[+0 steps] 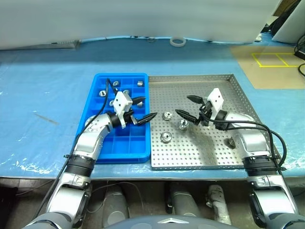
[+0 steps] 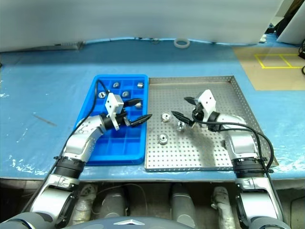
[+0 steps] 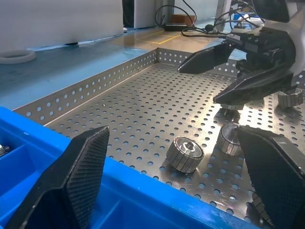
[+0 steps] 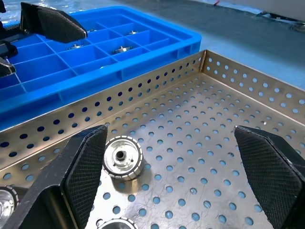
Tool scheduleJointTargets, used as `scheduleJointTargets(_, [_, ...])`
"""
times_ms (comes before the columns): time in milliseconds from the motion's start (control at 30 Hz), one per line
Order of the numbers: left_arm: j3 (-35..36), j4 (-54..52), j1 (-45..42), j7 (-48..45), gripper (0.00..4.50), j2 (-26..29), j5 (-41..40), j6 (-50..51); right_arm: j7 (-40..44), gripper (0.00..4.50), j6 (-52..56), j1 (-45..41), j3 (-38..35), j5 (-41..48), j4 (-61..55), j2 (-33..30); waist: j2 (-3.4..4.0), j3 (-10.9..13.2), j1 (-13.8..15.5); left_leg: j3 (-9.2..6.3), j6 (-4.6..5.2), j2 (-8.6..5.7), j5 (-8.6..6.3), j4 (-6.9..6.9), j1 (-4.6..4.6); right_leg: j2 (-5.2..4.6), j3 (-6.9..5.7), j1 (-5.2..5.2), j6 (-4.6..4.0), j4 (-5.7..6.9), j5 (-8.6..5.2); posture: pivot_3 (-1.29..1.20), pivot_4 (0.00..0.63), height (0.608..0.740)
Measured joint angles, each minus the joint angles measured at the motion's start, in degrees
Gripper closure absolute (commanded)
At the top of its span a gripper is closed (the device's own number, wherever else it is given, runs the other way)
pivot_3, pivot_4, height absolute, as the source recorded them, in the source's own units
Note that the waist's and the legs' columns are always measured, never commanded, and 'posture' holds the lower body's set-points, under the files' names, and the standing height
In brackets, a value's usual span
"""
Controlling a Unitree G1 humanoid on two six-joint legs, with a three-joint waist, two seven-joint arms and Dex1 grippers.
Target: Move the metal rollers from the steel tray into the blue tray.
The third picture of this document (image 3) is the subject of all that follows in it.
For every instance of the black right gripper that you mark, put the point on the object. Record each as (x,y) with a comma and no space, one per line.
(269,47)

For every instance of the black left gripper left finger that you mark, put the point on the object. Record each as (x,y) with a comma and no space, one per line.
(81,171)

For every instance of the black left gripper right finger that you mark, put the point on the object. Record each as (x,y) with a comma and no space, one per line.
(278,176)

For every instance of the blue compartment tray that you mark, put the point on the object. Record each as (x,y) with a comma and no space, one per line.
(133,202)

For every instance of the brown cardboard box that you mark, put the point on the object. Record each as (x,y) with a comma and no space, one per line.
(183,19)

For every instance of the black power adapter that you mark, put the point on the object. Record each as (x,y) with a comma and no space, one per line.
(174,27)

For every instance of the perforated metal tray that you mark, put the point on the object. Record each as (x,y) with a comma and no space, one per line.
(147,105)

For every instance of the brown board sheet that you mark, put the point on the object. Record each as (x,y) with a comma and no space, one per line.
(143,39)

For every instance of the white partition panel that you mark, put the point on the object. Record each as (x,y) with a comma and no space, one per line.
(59,21)

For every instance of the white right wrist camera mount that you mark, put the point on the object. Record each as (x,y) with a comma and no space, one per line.
(300,57)

